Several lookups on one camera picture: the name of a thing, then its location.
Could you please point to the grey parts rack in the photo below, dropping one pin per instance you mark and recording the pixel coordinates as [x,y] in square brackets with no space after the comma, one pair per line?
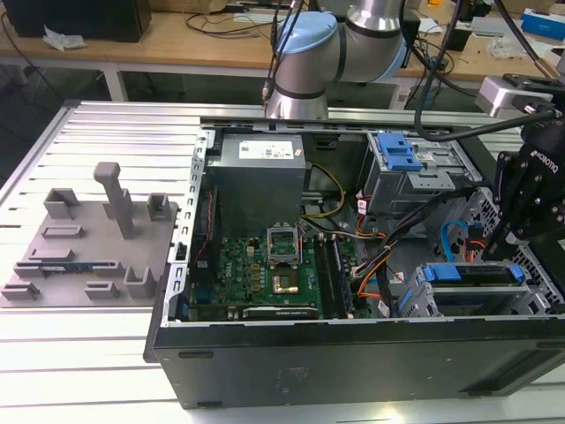
[88,274]

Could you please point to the black wrist mounting bracket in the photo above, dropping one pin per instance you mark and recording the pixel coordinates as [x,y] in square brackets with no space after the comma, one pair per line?
[534,84]

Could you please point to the square brown chipset chip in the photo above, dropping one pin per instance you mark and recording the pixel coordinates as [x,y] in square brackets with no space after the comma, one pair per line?
[286,285]

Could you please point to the large black box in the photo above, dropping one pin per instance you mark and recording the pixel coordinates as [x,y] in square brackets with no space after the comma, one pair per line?
[79,20]

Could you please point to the blue RAM stick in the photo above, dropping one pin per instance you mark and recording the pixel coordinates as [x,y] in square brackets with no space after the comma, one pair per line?
[66,268]

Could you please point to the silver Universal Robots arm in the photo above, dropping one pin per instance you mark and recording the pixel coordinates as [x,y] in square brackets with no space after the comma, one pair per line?
[309,57]

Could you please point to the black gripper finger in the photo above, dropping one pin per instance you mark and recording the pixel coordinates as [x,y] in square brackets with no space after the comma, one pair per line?
[505,185]
[543,225]

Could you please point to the black case fan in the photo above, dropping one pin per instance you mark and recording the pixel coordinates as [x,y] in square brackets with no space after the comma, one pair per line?
[205,247]

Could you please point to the black open PC case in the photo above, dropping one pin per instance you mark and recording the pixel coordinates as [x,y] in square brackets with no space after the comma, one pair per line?
[309,366]

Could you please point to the green Dell motherboard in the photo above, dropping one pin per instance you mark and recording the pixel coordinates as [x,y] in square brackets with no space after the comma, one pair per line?
[243,274]

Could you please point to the wooden desk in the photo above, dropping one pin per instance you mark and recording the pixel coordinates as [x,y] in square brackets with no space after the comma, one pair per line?
[176,48]

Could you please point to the hard disk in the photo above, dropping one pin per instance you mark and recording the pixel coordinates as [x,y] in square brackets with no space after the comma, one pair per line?
[441,273]

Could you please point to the small black power adapter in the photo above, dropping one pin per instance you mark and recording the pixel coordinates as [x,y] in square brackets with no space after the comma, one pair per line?
[457,37]

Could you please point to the black graphics card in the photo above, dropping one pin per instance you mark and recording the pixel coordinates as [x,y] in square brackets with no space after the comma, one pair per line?
[282,313]

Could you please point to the flat grey box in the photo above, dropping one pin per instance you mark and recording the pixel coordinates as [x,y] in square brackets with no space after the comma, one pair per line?
[490,26]

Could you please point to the blue cardboard box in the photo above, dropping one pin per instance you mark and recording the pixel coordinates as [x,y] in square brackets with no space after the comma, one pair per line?
[543,22]

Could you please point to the metal disk bay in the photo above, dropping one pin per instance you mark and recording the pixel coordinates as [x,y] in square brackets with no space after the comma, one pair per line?
[485,289]

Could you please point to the blue drive cage latch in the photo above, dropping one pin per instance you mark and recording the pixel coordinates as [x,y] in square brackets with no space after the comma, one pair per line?
[397,154]

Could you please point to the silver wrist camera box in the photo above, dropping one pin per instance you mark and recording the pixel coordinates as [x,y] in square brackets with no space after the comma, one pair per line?
[494,97]

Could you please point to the metal optical drive cage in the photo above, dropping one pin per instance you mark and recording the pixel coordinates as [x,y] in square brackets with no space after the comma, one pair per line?
[397,190]

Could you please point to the grey power supply unit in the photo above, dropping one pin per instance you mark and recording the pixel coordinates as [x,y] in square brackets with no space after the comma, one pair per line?
[256,185]

